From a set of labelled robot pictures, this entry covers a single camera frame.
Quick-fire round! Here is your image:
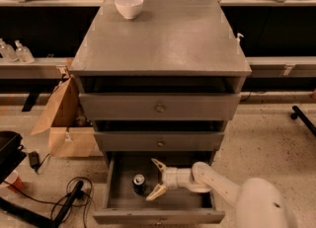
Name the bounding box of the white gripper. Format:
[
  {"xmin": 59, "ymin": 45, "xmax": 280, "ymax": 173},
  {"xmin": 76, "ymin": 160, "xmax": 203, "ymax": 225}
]
[{"xmin": 146, "ymin": 158, "xmax": 193, "ymax": 201}]

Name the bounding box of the blue pepsi can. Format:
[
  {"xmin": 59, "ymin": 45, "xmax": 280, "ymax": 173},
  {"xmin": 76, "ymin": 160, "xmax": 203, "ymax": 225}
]
[{"xmin": 132, "ymin": 174, "xmax": 146, "ymax": 195}]

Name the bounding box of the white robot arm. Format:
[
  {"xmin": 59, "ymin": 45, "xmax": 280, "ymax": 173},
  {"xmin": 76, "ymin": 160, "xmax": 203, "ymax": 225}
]
[{"xmin": 146, "ymin": 158, "xmax": 298, "ymax": 228}]

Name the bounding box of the grey open bottom drawer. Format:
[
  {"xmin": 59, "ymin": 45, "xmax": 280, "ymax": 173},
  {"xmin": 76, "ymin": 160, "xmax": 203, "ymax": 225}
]
[{"xmin": 94, "ymin": 151, "xmax": 224, "ymax": 225}]

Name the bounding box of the grey middle drawer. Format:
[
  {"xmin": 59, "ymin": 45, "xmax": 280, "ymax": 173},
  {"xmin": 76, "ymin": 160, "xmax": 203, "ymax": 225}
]
[{"xmin": 95, "ymin": 131, "xmax": 224, "ymax": 151}]

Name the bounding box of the grey wooden drawer cabinet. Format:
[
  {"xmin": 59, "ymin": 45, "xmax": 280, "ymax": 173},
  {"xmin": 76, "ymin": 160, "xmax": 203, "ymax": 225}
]
[{"xmin": 69, "ymin": 0, "xmax": 253, "ymax": 167}]

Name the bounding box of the grey top drawer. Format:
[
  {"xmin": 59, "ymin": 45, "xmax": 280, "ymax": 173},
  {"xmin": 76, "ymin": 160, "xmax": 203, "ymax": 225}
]
[{"xmin": 79, "ymin": 94, "xmax": 240, "ymax": 120}]

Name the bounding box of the brown cardboard box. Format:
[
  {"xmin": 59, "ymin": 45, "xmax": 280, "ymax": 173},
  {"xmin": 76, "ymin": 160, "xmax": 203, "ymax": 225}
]
[{"xmin": 32, "ymin": 77, "xmax": 102, "ymax": 158}]

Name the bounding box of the black power adapter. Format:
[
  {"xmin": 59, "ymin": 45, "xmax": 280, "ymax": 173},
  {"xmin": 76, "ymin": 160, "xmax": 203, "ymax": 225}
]
[{"xmin": 28, "ymin": 151, "xmax": 40, "ymax": 171}]

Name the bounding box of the red plastic cup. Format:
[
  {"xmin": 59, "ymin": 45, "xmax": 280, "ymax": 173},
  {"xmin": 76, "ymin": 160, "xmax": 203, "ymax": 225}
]
[{"xmin": 0, "ymin": 170, "xmax": 24, "ymax": 191}]

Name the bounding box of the black stand leg right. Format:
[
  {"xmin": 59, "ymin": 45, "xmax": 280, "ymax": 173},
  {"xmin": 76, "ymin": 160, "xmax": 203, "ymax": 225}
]
[{"xmin": 290, "ymin": 106, "xmax": 316, "ymax": 136}]

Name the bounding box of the black bin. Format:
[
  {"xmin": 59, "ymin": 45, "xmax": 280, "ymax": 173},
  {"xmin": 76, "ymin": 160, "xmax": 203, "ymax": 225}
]
[{"xmin": 0, "ymin": 131, "xmax": 26, "ymax": 184}]

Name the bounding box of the black chair base leg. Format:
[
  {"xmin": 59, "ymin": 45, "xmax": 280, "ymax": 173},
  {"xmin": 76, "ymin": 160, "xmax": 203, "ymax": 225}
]
[{"xmin": 0, "ymin": 181, "xmax": 85, "ymax": 228}]

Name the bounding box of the small white pump bottle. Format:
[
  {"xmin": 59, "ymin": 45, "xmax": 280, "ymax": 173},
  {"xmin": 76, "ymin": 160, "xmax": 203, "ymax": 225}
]
[{"xmin": 236, "ymin": 33, "xmax": 244, "ymax": 54}]

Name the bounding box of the white ceramic bowl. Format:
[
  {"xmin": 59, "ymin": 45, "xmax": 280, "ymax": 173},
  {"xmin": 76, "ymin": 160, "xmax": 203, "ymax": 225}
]
[{"xmin": 115, "ymin": 0, "xmax": 144, "ymax": 20}]

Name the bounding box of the clear sanitizer bottle right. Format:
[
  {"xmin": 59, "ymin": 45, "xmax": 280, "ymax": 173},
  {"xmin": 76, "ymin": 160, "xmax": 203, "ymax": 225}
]
[{"xmin": 15, "ymin": 40, "xmax": 35, "ymax": 63}]

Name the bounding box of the clear sanitizer bottle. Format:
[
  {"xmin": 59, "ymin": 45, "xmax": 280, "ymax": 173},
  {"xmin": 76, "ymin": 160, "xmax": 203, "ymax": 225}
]
[
  {"xmin": 15, "ymin": 40, "xmax": 35, "ymax": 63},
  {"xmin": 0, "ymin": 38, "xmax": 18, "ymax": 62}
]

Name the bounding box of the clear sanitizer bottle left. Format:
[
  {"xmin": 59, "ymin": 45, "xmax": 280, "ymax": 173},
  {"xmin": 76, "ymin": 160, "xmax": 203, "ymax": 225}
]
[{"xmin": 0, "ymin": 38, "xmax": 18, "ymax": 62}]

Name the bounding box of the black floor cable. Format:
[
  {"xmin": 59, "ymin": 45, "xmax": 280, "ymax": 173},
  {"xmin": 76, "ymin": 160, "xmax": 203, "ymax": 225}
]
[{"xmin": 0, "ymin": 176, "xmax": 95, "ymax": 228}]

